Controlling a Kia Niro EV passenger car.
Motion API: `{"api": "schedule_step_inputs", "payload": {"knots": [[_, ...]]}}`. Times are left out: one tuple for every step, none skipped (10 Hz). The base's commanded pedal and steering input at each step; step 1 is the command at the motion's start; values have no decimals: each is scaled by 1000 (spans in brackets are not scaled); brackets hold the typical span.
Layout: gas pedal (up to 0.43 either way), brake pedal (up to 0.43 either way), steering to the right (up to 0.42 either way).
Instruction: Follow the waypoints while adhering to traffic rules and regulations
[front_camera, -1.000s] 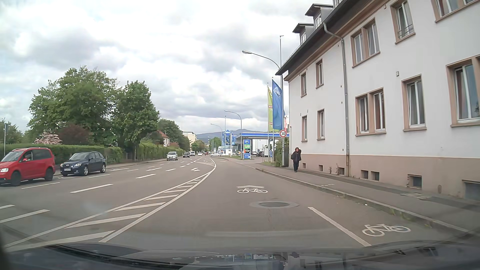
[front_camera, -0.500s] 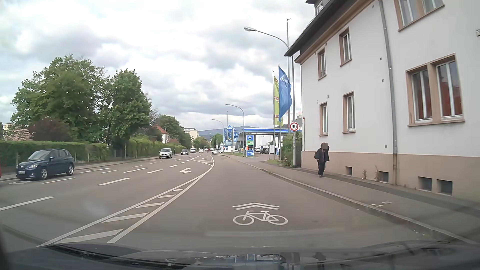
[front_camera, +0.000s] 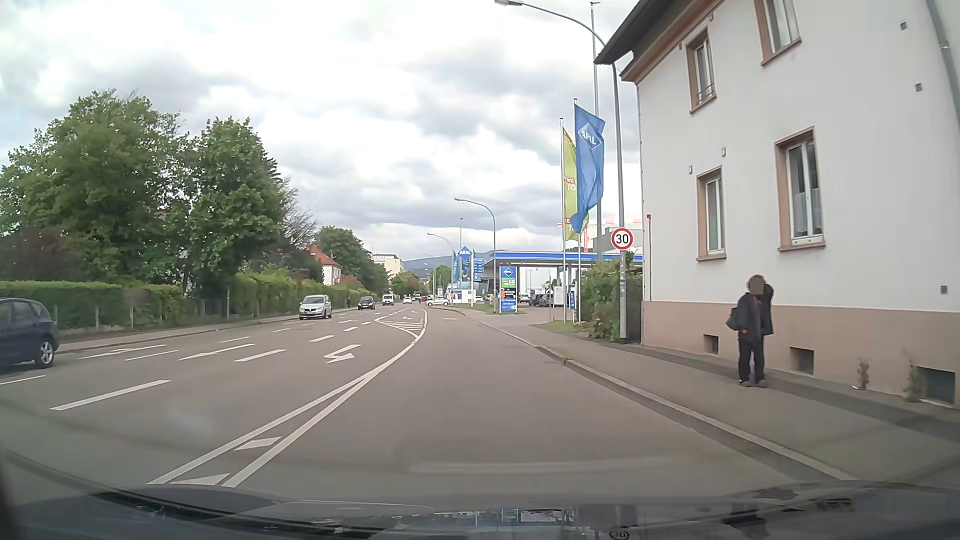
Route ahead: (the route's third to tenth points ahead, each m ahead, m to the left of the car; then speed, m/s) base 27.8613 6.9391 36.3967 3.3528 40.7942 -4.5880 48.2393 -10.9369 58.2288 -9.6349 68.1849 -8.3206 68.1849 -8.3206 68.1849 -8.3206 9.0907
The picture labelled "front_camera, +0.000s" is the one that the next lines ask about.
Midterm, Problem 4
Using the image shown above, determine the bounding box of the blue flag on pole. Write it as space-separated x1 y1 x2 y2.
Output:
568 98 606 323

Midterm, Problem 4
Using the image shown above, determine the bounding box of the group of green trees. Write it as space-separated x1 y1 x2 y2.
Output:
313 225 391 295

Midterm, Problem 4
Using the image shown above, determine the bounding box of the curved grey lamp post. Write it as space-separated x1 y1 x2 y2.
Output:
426 231 457 295
453 197 498 313

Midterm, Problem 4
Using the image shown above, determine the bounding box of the white house with brown base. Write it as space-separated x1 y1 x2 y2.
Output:
594 0 960 407

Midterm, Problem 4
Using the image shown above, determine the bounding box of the person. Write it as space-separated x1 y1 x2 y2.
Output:
725 274 775 389

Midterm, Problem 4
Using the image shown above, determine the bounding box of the green yellow flag on pole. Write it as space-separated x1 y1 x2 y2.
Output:
558 117 590 324

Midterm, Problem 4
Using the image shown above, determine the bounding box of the green bush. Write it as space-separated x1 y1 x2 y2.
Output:
579 255 645 342

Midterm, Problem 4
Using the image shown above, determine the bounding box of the car's own bonnet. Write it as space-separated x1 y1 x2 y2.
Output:
0 448 960 540

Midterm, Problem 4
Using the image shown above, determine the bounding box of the dark blue car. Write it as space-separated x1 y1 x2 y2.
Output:
0 297 60 369

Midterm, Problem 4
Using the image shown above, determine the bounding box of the white house with red roof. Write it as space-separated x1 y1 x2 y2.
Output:
306 244 344 287

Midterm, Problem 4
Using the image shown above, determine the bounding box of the round speed limit sign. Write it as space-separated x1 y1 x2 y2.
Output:
609 226 636 344

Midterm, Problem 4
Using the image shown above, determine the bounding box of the large green tree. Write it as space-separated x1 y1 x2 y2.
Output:
0 89 198 285
176 116 290 297

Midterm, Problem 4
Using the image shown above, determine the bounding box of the blue pylon sign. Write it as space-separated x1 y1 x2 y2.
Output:
456 246 476 304

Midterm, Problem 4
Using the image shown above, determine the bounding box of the green hedge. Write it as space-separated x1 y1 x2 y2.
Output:
0 271 376 332

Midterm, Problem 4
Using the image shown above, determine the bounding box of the tall grey lamp post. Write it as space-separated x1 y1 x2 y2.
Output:
494 0 628 344

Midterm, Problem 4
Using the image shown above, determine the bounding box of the blue petrol station canopy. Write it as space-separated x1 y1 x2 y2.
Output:
480 249 645 307

